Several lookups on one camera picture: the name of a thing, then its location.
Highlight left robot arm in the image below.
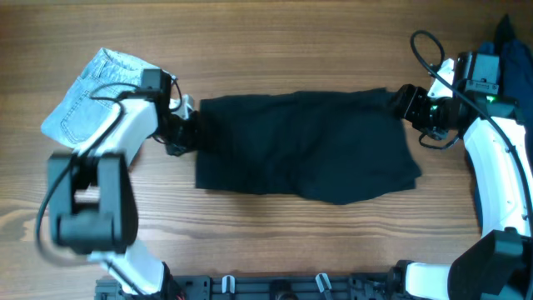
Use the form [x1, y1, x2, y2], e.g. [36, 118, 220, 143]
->
[35, 68, 197, 299]

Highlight blue garment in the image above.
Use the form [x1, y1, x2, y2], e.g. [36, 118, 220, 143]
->
[472, 14, 533, 228]

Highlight black shorts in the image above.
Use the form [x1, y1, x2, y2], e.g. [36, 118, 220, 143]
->
[195, 88, 421, 205]

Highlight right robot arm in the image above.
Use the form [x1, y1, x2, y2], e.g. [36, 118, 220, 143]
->
[391, 52, 532, 299]

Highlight folded light blue jeans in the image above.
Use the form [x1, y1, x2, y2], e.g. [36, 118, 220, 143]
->
[41, 48, 154, 148]

